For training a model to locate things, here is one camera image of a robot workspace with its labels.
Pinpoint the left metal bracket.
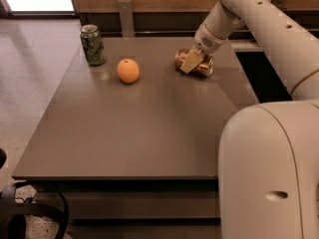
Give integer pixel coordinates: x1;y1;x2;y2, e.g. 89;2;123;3
118;0;136;37

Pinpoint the right metal bracket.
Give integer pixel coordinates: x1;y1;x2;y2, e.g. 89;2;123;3
272;0;288;11

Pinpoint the grey drawer cabinet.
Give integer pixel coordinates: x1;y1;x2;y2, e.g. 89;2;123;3
13;38;256;239

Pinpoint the green soda can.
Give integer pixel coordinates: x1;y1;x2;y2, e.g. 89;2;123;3
80;24;105;66

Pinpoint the orange soda can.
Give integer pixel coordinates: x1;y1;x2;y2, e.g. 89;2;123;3
174;49;214;77

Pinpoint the orange fruit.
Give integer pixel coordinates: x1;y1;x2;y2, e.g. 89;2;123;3
117;59;140;84

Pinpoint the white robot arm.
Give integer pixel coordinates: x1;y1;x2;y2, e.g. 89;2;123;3
181;0;319;239

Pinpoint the metal bracket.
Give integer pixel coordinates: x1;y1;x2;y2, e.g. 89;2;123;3
118;0;136;37
272;0;288;11

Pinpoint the black chair base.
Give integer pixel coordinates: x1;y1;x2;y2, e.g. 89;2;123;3
0;147;70;239

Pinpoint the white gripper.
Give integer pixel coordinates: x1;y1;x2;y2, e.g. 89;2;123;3
180;23;225;74

